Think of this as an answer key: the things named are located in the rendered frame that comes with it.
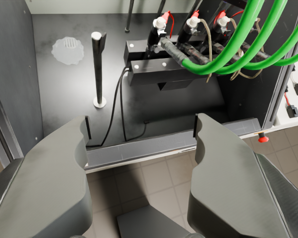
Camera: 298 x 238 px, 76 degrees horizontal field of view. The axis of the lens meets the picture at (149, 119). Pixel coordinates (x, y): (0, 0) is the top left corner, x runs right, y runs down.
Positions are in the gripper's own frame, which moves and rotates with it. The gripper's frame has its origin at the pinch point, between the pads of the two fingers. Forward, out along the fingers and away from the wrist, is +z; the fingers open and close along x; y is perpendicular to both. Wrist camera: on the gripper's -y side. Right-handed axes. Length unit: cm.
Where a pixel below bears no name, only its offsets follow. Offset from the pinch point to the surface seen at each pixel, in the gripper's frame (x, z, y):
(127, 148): -4.6, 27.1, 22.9
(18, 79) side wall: -27.9, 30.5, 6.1
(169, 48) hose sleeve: 4.7, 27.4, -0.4
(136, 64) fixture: -2.2, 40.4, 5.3
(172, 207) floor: 17, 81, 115
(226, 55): 9.7, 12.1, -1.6
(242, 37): 10.5, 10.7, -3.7
